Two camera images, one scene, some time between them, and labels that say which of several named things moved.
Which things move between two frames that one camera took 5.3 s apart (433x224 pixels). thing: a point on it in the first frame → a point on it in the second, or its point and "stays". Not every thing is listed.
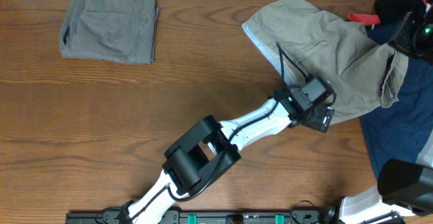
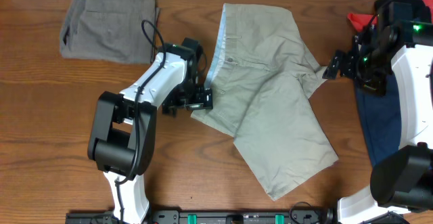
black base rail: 117,216 stays
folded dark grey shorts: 119,26 stays
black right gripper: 401,38 → 349,57
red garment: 369,19 stays
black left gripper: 323,122 → 202,102
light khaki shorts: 306,41 → 260,76
